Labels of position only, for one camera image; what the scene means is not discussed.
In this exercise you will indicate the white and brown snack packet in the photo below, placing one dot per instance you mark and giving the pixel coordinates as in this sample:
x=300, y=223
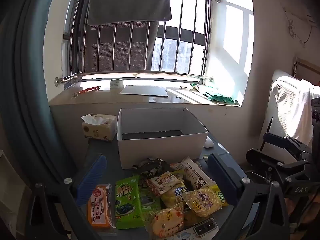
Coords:
x=195, y=173

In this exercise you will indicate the white cardboard box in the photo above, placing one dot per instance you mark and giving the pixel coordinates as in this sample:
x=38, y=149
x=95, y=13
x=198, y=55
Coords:
x=160, y=140

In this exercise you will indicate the green plastic bag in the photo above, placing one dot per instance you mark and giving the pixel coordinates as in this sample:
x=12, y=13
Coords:
x=220, y=97

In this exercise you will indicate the white chair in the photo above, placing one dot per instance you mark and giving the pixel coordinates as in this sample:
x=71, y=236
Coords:
x=287, y=110

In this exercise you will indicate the round yellow bread packet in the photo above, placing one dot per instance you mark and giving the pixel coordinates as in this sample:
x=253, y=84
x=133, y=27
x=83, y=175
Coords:
x=202, y=202

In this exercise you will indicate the orange snack packet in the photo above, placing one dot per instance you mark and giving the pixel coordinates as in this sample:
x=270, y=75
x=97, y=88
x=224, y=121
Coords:
x=100, y=206

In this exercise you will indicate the white computer mouse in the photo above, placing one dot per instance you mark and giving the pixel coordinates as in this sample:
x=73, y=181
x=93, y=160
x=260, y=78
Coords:
x=208, y=143

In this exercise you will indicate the white tape roll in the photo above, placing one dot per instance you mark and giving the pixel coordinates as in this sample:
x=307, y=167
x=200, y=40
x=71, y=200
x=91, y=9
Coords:
x=116, y=84

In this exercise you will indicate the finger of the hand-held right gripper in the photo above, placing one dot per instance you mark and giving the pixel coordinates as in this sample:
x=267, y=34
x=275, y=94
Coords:
x=282, y=141
x=260, y=160

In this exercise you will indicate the metal window rail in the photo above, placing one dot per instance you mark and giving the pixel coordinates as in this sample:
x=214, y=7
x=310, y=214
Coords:
x=135, y=74

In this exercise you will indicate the white towel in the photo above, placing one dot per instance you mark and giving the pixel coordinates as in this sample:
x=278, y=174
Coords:
x=305, y=105

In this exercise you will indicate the beige tissue pack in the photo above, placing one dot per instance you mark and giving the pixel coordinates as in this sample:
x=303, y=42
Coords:
x=100, y=127

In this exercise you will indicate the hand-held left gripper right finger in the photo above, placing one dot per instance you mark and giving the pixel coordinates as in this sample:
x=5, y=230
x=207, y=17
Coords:
x=222, y=177

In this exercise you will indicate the teal curtain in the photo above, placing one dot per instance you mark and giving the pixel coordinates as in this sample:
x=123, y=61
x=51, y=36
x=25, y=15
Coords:
x=27, y=92

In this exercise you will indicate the dark grey hanging towel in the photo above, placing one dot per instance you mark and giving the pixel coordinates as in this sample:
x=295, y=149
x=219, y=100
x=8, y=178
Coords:
x=128, y=2

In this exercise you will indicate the wooden picture frame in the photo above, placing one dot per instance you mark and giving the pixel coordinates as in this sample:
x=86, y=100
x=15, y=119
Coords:
x=306, y=66

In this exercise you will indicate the yellow cartoon chips packet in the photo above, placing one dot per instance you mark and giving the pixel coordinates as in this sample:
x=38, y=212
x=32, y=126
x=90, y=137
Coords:
x=173, y=195

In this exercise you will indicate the phone with cartoon case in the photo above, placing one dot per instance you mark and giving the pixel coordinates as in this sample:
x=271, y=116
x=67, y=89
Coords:
x=202, y=227

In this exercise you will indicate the grey flat board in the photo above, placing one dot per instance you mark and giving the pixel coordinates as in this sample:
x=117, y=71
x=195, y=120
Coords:
x=143, y=90

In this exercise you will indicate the yellow cake packet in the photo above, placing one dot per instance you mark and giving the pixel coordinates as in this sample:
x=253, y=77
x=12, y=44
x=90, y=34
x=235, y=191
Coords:
x=166, y=220

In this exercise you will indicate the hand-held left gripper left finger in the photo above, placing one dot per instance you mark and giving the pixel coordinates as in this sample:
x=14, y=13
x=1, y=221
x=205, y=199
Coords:
x=91, y=180

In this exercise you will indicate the metal window grille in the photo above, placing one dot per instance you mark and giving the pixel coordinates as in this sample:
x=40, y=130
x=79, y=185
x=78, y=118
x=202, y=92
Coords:
x=140, y=45

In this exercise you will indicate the small metal clip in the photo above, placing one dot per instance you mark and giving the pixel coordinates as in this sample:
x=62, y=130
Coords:
x=183, y=87

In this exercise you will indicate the green seaweed snack packet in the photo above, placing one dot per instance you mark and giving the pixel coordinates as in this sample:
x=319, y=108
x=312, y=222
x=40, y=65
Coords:
x=127, y=202
x=150, y=201

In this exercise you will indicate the red and white snack packet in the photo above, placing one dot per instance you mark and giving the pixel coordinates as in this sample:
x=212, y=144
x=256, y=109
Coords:
x=165, y=181

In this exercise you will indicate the black snack packet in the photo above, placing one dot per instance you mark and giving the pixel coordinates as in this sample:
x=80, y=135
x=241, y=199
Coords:
x=150, y=166

